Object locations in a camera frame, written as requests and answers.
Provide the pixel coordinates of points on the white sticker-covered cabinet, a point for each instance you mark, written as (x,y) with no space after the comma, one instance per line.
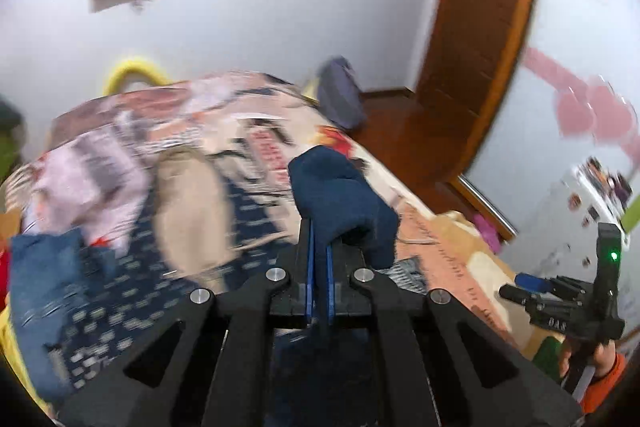
(565,217)

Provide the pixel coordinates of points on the person's right forearm orange sleeve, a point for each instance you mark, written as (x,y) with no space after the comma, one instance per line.
(607,387)

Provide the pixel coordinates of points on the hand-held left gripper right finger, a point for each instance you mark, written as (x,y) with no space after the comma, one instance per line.
(330,287)

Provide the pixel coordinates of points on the wooden door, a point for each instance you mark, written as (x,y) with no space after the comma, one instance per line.
(480,32)

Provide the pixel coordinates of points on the person's right hand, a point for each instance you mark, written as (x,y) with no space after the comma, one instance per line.
(605,357)

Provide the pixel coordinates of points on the blue denim garment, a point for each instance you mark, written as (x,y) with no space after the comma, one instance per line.
(40,267)

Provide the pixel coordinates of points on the dark green cloth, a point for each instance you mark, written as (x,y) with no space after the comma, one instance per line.
(546,357)

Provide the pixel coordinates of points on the red knitted item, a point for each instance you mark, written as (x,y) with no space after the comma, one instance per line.
(4,274)

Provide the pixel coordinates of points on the printed blanket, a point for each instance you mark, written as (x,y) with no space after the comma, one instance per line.
(450,257)

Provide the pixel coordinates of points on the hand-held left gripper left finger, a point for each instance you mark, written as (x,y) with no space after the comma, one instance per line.
(309,272)

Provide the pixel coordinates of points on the navy patterned jacket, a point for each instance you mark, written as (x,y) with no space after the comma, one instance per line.
(340,197)

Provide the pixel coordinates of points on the yellow plastic object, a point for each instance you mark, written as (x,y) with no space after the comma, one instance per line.
(135,68)

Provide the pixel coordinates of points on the pink wall sticker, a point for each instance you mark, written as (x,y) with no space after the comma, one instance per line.
(585,107)

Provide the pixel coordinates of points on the green box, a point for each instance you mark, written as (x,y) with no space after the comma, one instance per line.
(7,152)

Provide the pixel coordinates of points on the purple-grey backpack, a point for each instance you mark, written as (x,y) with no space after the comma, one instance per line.
(342,94)

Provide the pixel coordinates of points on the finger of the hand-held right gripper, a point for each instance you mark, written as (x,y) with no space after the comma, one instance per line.
(515,294)
(534,282)

